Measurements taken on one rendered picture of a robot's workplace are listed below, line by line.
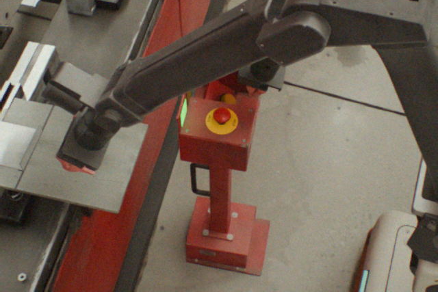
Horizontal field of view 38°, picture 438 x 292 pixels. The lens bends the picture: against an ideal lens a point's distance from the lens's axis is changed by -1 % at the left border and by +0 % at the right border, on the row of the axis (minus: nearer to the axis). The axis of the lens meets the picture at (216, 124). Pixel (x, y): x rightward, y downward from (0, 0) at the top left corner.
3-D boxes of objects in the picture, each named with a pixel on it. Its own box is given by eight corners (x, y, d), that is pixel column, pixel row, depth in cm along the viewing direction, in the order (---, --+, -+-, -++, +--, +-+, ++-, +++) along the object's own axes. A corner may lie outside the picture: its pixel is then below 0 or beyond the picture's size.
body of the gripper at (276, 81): (241, 57, 142) (250, 37, 136) (283, 71, 143) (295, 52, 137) (235, 79, 139) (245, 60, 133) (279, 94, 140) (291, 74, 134)
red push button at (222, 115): (228, 131, 141) (228, 122, 138) (211, 128, 141) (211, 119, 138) (232, 116, 143) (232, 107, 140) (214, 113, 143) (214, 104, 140)
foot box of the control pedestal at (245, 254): (261, 276, 202) (263, 262, 192) (185, 262, 205) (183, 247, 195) (270, 221, 213) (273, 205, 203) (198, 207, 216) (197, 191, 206)
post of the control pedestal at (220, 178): (226, 233, 198) (230, 143, 153) (210, 230, 198) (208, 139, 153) (230, 218, 201) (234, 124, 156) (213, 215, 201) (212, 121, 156)
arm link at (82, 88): (124, 126, 85) (150, 76, 89) (48, 81, 82) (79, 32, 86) (99, 150, 95) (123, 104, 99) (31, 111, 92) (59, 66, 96)
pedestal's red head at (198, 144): (246, 172, 148) (249, 130, 133) (179, 161, 150) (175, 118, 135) (260, 104, 159) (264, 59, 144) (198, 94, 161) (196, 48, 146)
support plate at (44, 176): (118, 214, 106) (117, 211, 105) (-25, 182, 109) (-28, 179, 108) (148, 127, 116) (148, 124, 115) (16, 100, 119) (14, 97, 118)
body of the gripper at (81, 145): (57, 156, 98) (71, 138, 92) (80, 104, 104) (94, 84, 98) (94, 173, 100) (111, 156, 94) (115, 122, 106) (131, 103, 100)
